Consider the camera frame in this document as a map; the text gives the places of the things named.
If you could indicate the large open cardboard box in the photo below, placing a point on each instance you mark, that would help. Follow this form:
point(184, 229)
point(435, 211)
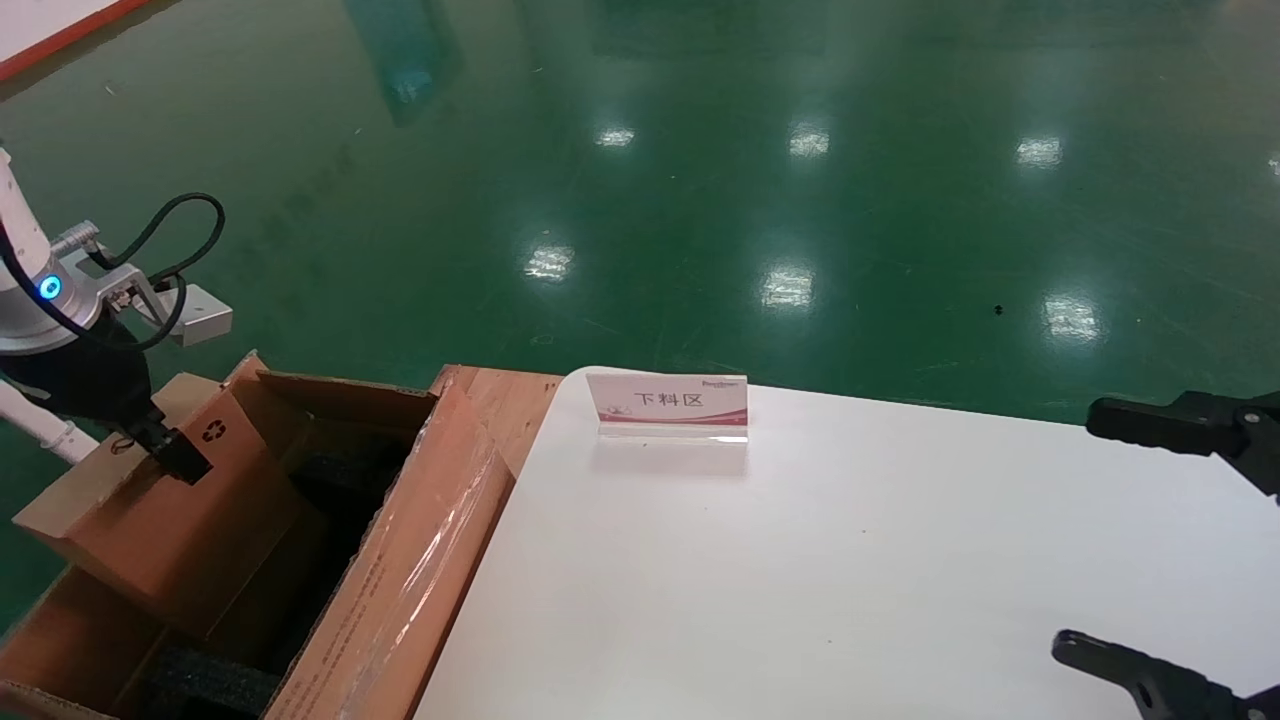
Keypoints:
point(420, 560)

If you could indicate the silver camera mount bracket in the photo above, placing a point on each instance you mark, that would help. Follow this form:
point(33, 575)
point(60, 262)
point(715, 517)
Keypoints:
point(125, 290)

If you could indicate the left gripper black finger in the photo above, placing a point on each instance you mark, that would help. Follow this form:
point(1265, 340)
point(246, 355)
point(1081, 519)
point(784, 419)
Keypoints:
point(182, 458)

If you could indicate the acrylic sign with red text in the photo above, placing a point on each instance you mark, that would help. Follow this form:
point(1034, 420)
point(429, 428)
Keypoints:
point(670, 400)

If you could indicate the small cardboard box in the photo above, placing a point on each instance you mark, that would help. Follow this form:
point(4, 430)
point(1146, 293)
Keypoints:
point(170, 540)

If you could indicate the black foam pad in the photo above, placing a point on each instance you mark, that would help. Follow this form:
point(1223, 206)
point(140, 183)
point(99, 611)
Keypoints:
point(350, 455)
point(210, 685)

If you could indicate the white vertical post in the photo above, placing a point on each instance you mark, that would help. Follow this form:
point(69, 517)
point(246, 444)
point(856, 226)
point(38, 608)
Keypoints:
point(50, 430)

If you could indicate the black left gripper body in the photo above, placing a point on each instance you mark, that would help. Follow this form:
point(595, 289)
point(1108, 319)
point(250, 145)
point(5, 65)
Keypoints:
point(80, 380)

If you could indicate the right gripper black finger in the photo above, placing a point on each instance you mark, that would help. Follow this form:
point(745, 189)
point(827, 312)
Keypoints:
point(1150, 680)
point(1180, 425)

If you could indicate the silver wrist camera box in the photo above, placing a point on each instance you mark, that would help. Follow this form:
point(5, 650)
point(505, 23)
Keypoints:
point(200, 315)

